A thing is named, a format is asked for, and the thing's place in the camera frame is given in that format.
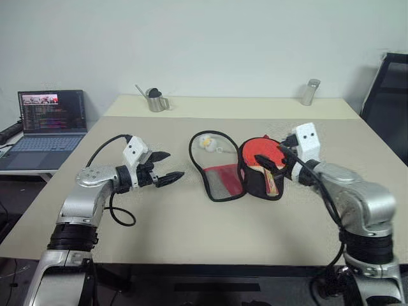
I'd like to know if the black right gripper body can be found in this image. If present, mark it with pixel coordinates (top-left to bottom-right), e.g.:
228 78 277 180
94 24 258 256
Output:
280 135 299 180

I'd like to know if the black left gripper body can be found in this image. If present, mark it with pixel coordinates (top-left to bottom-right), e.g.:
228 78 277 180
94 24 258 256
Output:
136 152 160 187

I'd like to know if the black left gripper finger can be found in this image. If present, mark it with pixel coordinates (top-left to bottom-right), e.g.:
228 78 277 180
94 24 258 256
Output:
156 171 186 187
149 151 172 164

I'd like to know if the red table tennis paddle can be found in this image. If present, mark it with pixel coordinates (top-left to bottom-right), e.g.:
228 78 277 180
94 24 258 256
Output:
240 135 289 196

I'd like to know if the white yellow zipper charm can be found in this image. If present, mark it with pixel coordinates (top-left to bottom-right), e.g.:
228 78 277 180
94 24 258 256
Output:
198 134 235 156

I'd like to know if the red black paddle case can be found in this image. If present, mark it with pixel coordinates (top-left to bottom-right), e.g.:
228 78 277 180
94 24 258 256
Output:
188 130 286 203

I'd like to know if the steel shaker with lid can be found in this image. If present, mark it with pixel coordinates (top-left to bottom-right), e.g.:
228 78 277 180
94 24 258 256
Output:
300 78 321 106

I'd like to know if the open grey laptop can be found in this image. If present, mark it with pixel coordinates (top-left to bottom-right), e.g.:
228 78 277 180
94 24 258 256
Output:
0 89 89 171

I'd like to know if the black mesh office chair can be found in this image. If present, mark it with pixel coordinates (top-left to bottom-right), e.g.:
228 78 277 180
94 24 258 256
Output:
360 52 408 168

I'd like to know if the white side table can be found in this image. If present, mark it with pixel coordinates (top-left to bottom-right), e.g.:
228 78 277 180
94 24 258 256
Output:
0 168 54 184

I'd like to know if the black elongated device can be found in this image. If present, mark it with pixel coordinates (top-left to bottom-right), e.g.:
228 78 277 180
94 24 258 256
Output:
0 122 24 145

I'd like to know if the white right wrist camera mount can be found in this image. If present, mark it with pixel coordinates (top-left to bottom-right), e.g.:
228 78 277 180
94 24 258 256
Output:
288 122 321 181

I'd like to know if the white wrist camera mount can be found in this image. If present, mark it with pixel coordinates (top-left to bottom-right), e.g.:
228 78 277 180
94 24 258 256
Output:
123 136 150 169
288 122 321 181

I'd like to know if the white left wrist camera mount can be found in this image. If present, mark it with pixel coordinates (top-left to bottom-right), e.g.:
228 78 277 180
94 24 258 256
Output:
123 136 150 169

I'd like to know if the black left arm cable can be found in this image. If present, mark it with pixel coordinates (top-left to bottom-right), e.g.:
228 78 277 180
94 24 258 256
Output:
84 133 137 228

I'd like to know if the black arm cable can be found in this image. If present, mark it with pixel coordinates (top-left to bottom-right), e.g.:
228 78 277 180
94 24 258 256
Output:
280 145 348 300
84 133 137 228

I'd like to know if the steel pitcher with handle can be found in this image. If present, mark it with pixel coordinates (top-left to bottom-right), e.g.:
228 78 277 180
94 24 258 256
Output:
145 89 170 113

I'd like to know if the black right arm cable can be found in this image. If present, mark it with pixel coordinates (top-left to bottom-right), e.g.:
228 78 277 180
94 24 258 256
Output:
280 145 348 300

